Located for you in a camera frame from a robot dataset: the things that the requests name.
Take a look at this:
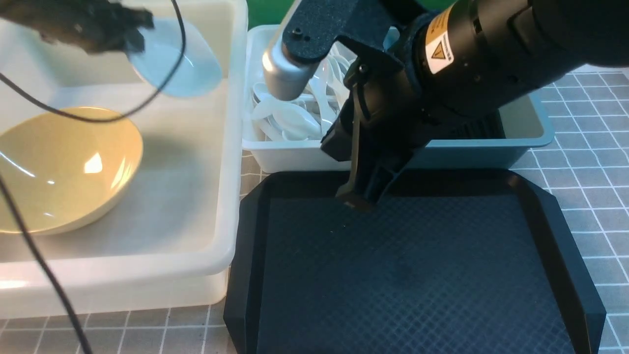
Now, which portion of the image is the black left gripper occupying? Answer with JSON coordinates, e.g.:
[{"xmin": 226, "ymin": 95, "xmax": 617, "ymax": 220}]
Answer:
[{"xmin": 0, "ymin": 0, "xmax": 154, "ymax": 55}]

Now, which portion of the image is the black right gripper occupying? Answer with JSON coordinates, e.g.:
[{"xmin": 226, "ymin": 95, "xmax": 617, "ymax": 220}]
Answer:
[{"xmin": 321, "ymin": 44, "xmax": 443, "ymax": 211}]

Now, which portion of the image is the green cloth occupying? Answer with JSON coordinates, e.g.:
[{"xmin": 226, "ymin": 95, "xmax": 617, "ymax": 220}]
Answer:
[{"xmin": 247, "ymin": 0, "xmax": 455, "ymax": 30}]

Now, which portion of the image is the black serving tray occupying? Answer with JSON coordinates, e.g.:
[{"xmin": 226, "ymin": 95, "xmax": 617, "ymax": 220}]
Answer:
[{"xmin": 223, "ymin": 170, "xmax": 606, "ymax": 354}]

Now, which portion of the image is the white spoon bin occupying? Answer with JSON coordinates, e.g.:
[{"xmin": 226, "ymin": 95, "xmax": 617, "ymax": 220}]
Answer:
[{"xmin": 242, "ymin": 25, "xmax": 350, "ymax": 173}]

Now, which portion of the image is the large white plastic tub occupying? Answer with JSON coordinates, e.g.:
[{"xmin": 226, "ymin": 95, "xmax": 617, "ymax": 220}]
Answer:
[{"xmin": 1, "ymin": 0, "xmax": 249, "ymax": 319}]

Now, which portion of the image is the black chopsticks bundle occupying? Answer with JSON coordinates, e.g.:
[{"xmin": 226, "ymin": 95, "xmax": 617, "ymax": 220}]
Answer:
[{"xmin": 443, "ymin": 110, "xmax": 506, "ymax": 140}]

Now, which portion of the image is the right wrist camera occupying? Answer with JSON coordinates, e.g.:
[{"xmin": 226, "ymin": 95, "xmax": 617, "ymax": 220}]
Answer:
[{"xmin": 262, "ymin": 0, "xmax": 390, "ymax": 101}]

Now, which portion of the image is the grey-blue chopstick bin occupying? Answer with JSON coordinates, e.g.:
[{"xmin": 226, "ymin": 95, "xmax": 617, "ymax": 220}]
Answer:
[{"xmin": 408, "ymin": 93, "xmax": 555, "ymax": 169}]

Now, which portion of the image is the left camera black cable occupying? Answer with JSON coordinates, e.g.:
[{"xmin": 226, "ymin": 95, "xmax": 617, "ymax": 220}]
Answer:
[{"xmin": 0, "ymin": 0, "xmax": 186, "ymax": 354}]

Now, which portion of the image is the small white sauce dish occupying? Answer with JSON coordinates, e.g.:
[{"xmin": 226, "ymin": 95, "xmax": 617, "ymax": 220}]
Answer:
[{"xmin": 127, "ymin": 17, "xmax": 223, "ymax": 98}]

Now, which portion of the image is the pile of white spoons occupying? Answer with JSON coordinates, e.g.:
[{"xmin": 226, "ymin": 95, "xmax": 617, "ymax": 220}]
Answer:
[{"xmin": 250, "ymin": 43, "xmax": 356, "ymax": 142}]

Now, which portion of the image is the yellow noodle bowl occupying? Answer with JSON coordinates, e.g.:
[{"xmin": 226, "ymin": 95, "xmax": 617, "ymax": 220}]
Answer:
[{"xmin": 0, "ymin": 113, "xmax": 143, "ymax": 236}]

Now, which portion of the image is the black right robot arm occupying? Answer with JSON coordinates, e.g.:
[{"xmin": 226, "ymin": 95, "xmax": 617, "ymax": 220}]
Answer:
[{"xmin": 321, "ymin": 0, "xmax": 628, "ymax": 210}]

